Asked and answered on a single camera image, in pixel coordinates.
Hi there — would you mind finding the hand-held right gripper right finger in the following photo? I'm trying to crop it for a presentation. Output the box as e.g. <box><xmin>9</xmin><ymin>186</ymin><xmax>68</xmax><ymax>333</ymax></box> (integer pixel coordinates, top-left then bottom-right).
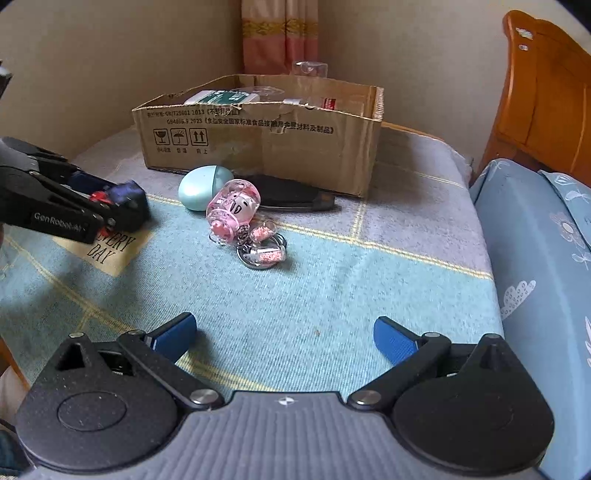
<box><xmin>347</xmin><ymin>316</ymin><xmax>526</xmax><ymax>412</ymax></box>

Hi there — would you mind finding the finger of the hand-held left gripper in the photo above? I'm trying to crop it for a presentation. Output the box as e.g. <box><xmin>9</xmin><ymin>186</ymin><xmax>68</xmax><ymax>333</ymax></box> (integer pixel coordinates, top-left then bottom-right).
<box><xmin>0</xmin><ymin>167</ymin><xmax>117</xmax><ymax>230</ymax></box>
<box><xmin>0</xmin><ymin>137</ymin><xmax>101</xmax><ymax>195</ymax></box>

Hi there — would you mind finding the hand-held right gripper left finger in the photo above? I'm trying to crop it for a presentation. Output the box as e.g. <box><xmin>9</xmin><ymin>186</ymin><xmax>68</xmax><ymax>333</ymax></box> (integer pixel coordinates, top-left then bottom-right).
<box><xmin>45</xmin><ymin>312</ymin><xmax>225</xmax><ymax>413</ymax></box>

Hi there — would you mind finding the blue black cube toy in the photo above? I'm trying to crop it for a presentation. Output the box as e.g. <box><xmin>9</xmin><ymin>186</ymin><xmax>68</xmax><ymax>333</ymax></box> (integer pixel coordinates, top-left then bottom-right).
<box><xmin>90</xmin><ymin>180</ymin><xmax>149</xmax><ymax>233</ymax></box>

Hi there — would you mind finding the white green label bottle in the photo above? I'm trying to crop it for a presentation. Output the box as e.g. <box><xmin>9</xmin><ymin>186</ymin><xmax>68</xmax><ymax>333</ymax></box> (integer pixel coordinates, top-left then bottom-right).
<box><xmin>184</xmin><ymin>89</ymin><xmax>262</xmax><ymax>105</ymax></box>

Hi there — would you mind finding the clear round plastic container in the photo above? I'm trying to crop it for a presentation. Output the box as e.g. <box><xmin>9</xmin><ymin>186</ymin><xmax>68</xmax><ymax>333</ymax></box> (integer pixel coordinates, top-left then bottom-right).
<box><xmin>233</xmin><ymin>84</ymin><xmax>283</xmax><ymax>100</ymax></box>

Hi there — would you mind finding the brown cardboard box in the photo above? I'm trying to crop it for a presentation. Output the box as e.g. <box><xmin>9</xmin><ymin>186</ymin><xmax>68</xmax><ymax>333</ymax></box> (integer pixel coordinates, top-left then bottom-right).
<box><xmin>132</xmin><ymin>74</ymin><xmax>385</xmax><ymax>198</ymax></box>

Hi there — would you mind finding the yellow capsule bottle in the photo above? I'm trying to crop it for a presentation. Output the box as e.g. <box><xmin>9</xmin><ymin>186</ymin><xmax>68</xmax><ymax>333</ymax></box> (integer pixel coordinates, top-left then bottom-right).
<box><xmin>281</xmin><ymin>95</ymin><xmax>342</xmax><ymax>112</ymax></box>

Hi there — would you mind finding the checked blue grey blanket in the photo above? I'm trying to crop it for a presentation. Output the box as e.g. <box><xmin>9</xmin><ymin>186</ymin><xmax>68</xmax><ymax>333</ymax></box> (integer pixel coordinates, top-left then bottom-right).
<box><xmin>0</xmin><ymin>124</ymin><xmax>505</xmax><ymax>402</ymax></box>

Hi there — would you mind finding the mint egg-shaped case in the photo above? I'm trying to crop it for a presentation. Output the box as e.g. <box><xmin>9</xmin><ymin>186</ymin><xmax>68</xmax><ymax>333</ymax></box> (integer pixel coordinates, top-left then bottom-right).
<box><xmin>178</xmin><ymin>165</ymin><xmax>235</xmax><ymax>212</ymax></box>

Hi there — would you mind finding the blue floral bedsheet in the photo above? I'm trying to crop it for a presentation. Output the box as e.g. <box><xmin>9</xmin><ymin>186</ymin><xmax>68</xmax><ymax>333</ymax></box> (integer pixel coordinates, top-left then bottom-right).
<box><xmin>468</xmin><ymin>158</ymin><xmax>591</xmax><ymax>479</ymax></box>

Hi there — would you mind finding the black case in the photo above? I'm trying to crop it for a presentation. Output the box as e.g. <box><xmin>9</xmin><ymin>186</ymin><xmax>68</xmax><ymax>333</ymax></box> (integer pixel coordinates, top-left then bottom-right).
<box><xmin>252</xmin><ymin>174</ymin><xmax>337</xmax><ymax>213</ymax></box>

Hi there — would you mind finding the blue floral pillow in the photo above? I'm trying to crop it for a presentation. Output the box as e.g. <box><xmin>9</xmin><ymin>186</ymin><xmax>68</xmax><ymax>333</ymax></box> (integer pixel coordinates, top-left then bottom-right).
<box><xmin>539</xmin><ymin>171</ymin><xmax>591</xmax><ymax>206</ymax></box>

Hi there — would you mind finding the pink curtain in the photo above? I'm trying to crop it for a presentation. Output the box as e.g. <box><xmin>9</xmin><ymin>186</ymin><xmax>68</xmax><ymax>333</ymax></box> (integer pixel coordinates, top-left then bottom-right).
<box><xmin>241</xmin><ymin>0</ymin><xmax>319</xmax><ymax>77</ymax></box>

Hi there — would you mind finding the wooden bed headboard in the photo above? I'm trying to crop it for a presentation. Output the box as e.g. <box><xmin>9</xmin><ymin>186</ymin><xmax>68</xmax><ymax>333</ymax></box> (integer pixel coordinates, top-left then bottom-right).
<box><xmin>478</xmin><ymin>10</ymin><xmax>591</xmax><ymax>188</ymax></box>

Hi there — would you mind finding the pink pig keychain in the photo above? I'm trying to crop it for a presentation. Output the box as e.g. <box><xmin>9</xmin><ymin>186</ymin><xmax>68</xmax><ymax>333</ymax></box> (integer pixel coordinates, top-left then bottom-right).
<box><xmin>206</xmin><ymin>180</ymin><xmax>290</xmax><ymax>270</ymax></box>

